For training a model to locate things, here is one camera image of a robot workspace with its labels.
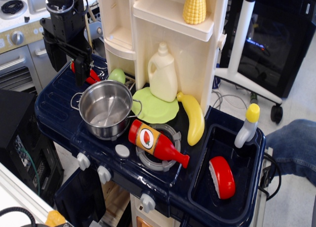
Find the white rolling stand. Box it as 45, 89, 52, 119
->
215, 0, 283, 124

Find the green toy lettuce leaf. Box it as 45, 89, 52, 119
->
132, 87, 179, 124

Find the red ketchup bottle toy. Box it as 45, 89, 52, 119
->
128, 119, 190, 168

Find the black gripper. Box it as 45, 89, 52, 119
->
40, 7, 93, 86

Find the black monitor screen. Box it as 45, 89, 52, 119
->
219, 0, 316, 98

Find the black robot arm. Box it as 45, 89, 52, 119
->
39, 0, 92, 86

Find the grey stove knob right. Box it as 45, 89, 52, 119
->
140, 193, 156, 214

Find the stainless steel pot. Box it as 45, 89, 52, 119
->
70, 80, 143, 141

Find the grey round button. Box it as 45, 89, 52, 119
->
115, 144, 130, 158

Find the grey toy burner ring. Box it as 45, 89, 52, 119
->
135, 124, 182, 173

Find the yellow toy corn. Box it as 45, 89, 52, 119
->
182, 0, 207, 25

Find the cream detergent bottle toy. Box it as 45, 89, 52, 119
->
148, 42, 178, 102

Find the navy toy kitchen counter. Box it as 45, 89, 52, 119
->
35, 65, 266, 227

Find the grey stove knob middle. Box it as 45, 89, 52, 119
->
97, 165, 112, 185

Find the cream toy kitchen shelf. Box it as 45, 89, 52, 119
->
98, 0, 228, 112

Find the white toy stove set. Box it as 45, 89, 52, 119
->
0, 0, 102, 93

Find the grey stove knob left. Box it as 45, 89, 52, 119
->
77, 152, 91, 171

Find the grey stove knob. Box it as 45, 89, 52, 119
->
77, 152, 91, 171
140, 193, 156, 214
97, 165, 112, 185

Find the yellow toy banana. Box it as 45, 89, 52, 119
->
176, 92, 205, 146

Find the green toy pear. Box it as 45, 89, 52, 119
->
108, 68, 125, 84

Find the grey yellow toy faucet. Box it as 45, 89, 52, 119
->
234, 103, 260, 148

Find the red toy chili pepper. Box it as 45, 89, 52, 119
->
70, 61, 101, 85

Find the blue jeans leg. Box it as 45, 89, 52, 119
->
266, 119, 316, 185

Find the yellow object bottom left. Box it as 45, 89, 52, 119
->
45, 210, 66, 227

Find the red sushi toy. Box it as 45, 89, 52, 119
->
209, 156, 236, 199

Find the black computer case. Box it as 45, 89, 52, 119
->
0, 90, 64, 206

